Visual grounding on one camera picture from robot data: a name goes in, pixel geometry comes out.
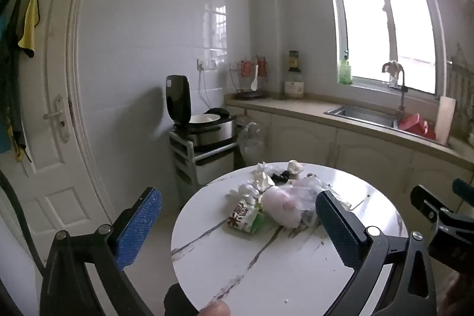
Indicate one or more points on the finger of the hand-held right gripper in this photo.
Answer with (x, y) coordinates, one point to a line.
(464, 188)
(426, 199)

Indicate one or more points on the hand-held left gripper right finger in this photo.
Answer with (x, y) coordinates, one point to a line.
(337, 231)

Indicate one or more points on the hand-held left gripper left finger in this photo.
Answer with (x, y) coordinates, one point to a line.
(139, 227)

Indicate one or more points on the translucent plastic bag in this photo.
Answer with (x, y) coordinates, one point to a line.
(309, 186)

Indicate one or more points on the pink plastic bag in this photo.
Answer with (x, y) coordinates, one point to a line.
(281, 205)

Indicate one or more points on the white tissue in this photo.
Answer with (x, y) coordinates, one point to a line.
(246, 190)
(296, 168)
(263, 177)

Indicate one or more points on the small black wrapper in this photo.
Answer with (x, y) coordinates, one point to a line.
(283, 176)

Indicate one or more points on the person's right forearm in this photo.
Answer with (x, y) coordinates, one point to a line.
(461, 297)

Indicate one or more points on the white cutting board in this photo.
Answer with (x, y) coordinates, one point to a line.
(446, 119)

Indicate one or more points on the cream kitchen cabinets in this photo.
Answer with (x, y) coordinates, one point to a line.
(370, 153)

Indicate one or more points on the red basin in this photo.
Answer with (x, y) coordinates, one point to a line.
(416, 125)

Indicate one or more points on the grey storage rack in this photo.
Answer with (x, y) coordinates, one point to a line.
(183, 156)

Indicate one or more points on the round white marble table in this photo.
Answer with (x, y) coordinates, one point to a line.
(259, 264)

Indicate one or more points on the person's left leg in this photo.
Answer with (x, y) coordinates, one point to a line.
(181, 301)

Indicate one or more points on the white door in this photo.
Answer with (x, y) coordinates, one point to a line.
(55, 171)

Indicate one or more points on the steel sink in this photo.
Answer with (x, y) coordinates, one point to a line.
(363, 114)

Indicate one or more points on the metal faucet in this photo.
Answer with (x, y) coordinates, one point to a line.
(401, 94)

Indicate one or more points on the white hanging plastic bag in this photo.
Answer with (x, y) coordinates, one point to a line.
(250, 145)

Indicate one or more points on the beige kitchen counter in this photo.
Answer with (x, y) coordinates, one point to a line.
(289, 107)

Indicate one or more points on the cloth on faucet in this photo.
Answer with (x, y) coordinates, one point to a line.
(392, 70)

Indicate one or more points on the glass jar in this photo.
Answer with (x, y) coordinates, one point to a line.
(294, 86)

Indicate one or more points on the green soap bottle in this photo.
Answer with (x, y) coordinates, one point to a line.
(345, 71)

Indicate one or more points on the white rice spoon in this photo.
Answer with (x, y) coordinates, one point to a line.
(254, 82)

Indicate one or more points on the dark bottle with yellow label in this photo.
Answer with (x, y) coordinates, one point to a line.
(293, 60)

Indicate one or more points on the window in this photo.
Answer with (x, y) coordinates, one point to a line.
(363, 23)

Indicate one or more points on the dark hanging cloth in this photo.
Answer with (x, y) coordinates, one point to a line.
(13, 86)

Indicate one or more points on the yellow cloth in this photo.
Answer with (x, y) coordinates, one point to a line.
(30, 23)

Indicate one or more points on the white wall socket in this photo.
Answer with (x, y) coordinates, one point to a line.
(207, 63)

